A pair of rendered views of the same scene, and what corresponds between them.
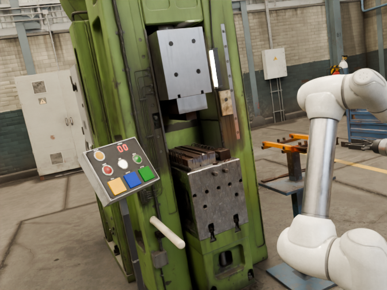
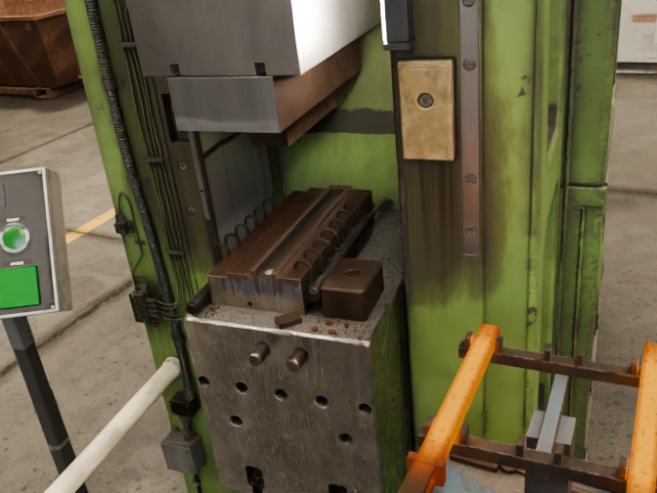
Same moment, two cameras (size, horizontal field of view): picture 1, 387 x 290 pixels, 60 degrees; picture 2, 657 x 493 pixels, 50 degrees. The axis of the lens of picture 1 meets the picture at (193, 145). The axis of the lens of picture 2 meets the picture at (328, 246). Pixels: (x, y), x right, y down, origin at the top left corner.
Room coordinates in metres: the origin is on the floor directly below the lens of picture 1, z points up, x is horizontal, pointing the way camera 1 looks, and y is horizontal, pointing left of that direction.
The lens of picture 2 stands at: (1.39, -1.02, 1.63)
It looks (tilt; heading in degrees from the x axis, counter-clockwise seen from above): 27 degrees down; 49
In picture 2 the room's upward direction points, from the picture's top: 6 degrees counter-clockwise
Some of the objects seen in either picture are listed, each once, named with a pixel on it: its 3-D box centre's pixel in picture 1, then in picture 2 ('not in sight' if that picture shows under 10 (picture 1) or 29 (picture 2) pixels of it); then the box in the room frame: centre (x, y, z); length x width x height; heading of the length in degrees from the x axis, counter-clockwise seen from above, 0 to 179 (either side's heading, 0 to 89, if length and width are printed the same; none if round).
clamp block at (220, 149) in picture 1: (220, 153); (353, 288); (2.18, -0.17, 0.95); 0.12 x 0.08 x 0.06; 25
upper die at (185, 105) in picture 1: (178, 104); (275, 72); (2.24, 0.05, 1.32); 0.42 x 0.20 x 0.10; 25
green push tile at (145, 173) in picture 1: (145, 174); (20, 287); (1.73, 0.28, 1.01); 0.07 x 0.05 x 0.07; 140
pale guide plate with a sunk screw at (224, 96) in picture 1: (225, 102); (426, 111); (2.30, -0.27, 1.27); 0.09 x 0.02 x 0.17; 115
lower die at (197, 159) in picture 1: (188, 155); (297, 241); (2.24, 0.05, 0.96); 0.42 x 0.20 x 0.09; 25
